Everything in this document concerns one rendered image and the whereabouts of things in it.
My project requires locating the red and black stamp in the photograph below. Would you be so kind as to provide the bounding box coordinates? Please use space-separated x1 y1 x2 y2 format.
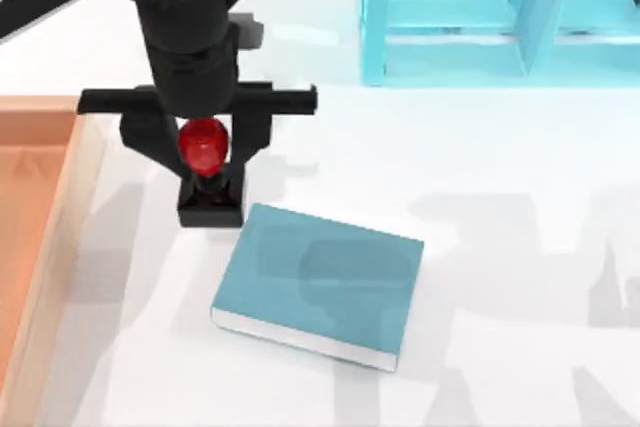
177 116 246 229

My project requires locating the shallow salmon-coloured box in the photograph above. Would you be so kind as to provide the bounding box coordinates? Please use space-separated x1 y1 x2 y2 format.
0 95 109 427

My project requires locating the teal book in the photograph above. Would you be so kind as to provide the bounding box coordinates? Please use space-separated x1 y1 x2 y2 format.
209 202 426 374

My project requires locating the light blue rack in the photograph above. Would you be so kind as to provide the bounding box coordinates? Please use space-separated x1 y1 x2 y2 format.
358 0 640 88

